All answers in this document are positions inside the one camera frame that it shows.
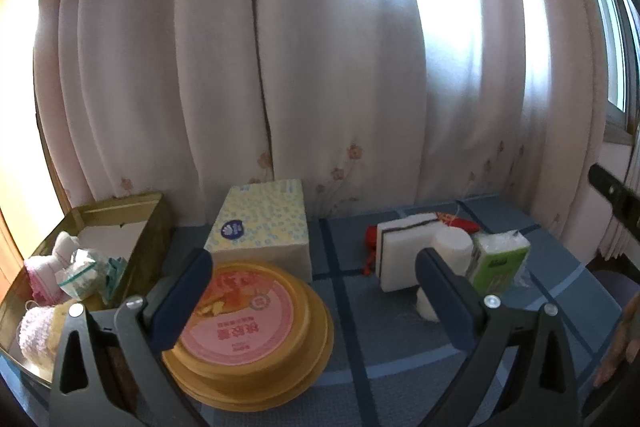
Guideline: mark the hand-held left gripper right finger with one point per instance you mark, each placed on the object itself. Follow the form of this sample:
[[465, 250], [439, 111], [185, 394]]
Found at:
[[447, 302]]

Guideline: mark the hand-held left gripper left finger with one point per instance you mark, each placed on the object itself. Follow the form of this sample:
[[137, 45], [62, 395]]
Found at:
[[182, 302]]

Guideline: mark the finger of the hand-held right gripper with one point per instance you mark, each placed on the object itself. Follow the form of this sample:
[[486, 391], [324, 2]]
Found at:
[[612, 192]]

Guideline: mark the white cylindrical cup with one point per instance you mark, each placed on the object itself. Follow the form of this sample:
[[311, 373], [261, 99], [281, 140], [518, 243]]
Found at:
[[452, 242]]

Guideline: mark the white sponge with black stripe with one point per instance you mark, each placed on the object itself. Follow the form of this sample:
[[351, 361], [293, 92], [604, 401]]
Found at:
[[400, 257]]

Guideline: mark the green tissue pack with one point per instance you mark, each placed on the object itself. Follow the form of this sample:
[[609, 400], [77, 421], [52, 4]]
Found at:
[[500, 262]]

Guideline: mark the gold metal tin box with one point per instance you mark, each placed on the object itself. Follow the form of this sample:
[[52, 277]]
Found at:
[[155, 232]]

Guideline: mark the clear plastic bag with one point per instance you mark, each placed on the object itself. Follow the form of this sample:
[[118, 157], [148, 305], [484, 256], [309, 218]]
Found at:
[[90, 274]]

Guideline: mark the pink and white towel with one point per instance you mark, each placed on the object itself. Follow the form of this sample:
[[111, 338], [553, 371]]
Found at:
[[47, 267]]

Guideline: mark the person's right hand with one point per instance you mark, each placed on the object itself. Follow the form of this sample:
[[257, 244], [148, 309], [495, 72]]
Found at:
[[615, 362]]

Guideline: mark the round yellow container pink lid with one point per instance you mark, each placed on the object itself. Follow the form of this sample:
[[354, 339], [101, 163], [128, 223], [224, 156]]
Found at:
[[250, 322]]

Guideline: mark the blue plaid bed sheet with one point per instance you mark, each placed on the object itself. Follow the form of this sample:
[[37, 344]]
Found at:
[[380, 322]]

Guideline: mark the white card liner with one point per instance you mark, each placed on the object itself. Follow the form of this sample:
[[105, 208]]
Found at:
[[115, 237]]

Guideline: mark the dark round stool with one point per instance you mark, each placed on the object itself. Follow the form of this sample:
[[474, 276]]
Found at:
[[615, 287]]

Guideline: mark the yellow patterned tissue box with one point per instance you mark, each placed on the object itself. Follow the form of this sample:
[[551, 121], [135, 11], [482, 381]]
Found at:
[[260, 222]]

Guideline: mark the pale floral curtain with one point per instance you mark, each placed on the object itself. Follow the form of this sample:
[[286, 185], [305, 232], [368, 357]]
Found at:
[[300, 57]]

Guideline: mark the window frame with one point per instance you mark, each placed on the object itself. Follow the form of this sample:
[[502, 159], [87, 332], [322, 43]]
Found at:
[[620, 127]]

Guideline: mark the wooden door frame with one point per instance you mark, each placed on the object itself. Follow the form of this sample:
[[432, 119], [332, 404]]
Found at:
[[10, 242]]

